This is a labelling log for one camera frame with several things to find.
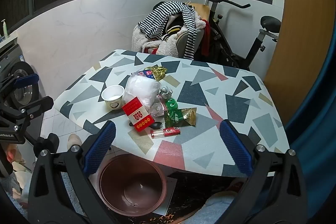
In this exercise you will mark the white paper cup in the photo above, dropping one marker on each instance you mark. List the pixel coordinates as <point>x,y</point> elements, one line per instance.
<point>113,95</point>

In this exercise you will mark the tan wooden board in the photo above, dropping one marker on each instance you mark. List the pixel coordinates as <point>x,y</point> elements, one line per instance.
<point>202,11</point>

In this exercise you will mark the brown trash bin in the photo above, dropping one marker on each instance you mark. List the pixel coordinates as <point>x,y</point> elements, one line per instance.
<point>131,187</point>

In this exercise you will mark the red white cloth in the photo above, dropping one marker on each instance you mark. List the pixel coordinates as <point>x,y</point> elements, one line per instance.
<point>151,50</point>

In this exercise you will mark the red lighter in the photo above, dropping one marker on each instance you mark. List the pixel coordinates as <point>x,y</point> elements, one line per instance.
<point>166,132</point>

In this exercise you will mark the green round container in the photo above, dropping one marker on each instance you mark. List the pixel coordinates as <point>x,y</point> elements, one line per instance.
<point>172,104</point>

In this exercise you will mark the black exercise bike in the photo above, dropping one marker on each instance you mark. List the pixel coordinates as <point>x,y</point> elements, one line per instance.
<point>270,22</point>

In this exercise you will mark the red bordered plastic packet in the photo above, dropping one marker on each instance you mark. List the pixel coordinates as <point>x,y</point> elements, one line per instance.
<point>141,74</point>

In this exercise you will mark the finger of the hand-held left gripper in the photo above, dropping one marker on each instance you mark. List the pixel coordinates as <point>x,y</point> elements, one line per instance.
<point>26,79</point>
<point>39,104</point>

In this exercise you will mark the person's left hand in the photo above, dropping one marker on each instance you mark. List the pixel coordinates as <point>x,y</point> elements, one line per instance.
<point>11,155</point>

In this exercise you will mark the black plastic spork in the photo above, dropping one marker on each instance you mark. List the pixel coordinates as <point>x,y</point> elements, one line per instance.
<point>153,125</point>

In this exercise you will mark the light blue rug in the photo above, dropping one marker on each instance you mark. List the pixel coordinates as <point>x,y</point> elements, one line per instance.
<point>223,209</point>

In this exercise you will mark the pink slipper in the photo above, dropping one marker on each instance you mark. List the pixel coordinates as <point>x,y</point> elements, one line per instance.
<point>73,140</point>

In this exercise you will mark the pile of clothes on chair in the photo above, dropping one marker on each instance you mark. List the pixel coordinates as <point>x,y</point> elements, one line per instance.
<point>168,12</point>

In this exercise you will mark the green gold snack wrapper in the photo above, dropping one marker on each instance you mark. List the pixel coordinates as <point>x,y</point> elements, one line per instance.
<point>181,116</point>

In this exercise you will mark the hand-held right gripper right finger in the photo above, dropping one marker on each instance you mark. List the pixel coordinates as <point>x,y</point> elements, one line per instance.
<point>235,146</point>

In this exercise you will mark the wooden door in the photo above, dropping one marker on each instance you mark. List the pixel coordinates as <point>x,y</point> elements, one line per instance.
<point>302,29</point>

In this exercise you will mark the black yellow striped garment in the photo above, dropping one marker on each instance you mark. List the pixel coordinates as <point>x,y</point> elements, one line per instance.
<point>173,29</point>

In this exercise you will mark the washing machine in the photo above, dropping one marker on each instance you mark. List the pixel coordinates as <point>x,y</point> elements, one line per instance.
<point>8,56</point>

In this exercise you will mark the pump bottle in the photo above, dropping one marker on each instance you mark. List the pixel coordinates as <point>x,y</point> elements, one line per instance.
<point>4,29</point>

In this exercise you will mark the red cigarette box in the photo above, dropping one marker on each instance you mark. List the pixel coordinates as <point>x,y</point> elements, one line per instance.
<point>136,115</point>

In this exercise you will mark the white fluffy blanket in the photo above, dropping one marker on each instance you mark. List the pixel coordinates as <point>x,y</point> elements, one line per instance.
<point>139,40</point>

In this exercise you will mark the clear plastic wrapper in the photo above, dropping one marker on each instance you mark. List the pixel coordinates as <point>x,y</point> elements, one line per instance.
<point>158,109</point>

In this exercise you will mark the beige chair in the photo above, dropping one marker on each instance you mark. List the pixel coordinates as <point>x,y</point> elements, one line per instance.
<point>183,39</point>

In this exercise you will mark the white plastic bag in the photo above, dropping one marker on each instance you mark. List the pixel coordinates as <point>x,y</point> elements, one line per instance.
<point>143,90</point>

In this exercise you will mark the gold foil wrapper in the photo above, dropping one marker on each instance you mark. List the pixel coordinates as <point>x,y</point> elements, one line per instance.
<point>157,72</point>

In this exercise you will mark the white flat board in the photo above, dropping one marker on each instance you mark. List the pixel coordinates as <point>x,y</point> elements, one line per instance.
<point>168,197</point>

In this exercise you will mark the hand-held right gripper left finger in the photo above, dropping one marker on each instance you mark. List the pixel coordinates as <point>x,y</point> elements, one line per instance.
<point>101,146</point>

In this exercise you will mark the blue curtain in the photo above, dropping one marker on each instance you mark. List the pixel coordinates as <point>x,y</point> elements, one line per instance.
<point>315,121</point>

